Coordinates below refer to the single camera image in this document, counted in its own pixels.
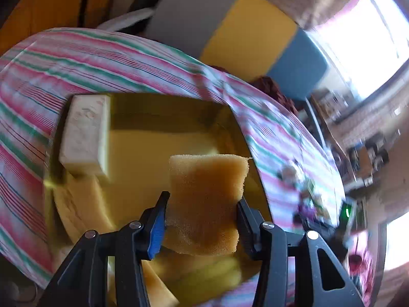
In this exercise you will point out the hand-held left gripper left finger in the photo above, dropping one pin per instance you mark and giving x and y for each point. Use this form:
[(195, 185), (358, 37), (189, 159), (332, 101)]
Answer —
[(158, 230)]

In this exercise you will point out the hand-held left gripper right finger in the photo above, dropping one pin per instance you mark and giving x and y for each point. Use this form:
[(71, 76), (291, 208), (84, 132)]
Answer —
[(247, 233)]

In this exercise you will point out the gold metal tin tray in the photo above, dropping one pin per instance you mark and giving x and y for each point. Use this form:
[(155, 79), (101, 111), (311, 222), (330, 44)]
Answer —
[(143, 147)]

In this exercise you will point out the white cardboard box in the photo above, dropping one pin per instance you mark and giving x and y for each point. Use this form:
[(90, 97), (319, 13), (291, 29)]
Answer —
[(84, 134)]

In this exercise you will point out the person's pink clothing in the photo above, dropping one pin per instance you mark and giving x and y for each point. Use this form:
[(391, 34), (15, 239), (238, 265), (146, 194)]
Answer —
[(361, 262)]

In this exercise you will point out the wooden side table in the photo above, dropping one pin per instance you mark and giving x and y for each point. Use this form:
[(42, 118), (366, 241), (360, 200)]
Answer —
[(334, 144)]

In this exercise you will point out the dark red cloth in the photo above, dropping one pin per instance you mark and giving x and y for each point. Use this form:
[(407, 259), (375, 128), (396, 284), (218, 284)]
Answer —
[(271, 91)]

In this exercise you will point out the window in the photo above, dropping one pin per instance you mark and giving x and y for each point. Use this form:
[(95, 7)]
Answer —
[(361, 44)]

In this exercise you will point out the striped tablecloth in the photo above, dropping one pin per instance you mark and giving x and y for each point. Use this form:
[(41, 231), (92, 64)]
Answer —
[(64, 70)]

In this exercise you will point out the grey yellow blue chair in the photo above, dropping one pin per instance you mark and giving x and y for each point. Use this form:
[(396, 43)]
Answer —
[(249, 38)]

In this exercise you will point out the white wrapped chair armrest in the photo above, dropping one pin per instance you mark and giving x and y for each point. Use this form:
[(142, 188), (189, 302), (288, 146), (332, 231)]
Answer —
[(127, 19)]

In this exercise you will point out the pink patterned curtain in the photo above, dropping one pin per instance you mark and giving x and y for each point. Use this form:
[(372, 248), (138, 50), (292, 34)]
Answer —
[(313, 0)]

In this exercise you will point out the wooden wardrobe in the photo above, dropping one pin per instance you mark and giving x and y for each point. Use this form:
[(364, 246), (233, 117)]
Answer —
[(48, 6)]

